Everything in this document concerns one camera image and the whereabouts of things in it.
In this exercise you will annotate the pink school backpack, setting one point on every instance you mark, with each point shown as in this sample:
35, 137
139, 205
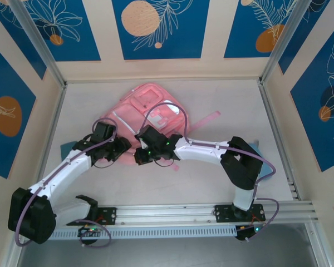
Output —
128, 116

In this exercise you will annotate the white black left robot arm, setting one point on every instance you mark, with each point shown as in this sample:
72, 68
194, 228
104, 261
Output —
64, 172

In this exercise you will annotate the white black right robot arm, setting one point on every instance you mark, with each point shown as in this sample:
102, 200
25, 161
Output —
200, 151

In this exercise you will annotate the teal flat pouch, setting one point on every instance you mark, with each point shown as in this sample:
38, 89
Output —
66, 148
267, 167

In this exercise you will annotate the black controller board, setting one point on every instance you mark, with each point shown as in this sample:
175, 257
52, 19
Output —
243, 235
87, 230

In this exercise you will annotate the steel sheet panel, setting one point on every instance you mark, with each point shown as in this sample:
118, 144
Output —
167, 254

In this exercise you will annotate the blue poster white lily drawing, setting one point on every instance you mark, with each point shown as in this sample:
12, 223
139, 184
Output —
80, 41

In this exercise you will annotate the blue poster large peach circle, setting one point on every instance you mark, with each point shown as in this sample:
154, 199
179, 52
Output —
183, 41

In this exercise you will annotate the blue poster orange circle flower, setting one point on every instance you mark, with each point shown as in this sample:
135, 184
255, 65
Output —
8, 83

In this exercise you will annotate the blue poster orange circle fern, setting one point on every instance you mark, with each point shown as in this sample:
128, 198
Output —
239, 41

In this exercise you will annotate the blue poster peach circle flower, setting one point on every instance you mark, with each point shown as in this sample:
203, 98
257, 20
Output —
23, 41

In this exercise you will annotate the blue poster navy circle leaves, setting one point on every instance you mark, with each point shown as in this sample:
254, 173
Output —
309, 125

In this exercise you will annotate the blue poster white leaf lines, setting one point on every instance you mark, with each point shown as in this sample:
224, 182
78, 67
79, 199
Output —
296, 41

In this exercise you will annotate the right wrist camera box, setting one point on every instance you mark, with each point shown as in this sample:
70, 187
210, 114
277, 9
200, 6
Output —
151, 136

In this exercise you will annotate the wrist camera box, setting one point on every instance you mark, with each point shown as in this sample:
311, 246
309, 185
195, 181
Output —
151, 136
104, 132

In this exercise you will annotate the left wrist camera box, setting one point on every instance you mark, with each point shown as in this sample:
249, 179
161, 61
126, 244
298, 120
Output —
104, 132

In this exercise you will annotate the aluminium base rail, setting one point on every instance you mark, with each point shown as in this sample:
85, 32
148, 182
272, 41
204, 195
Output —
167, 212

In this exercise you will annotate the aluminium side rail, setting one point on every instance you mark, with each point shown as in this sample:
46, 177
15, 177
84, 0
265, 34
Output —
58, 111
270, 111

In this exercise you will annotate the aluminium frame post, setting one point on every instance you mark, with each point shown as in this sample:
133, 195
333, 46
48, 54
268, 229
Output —
39, 41
284, 39

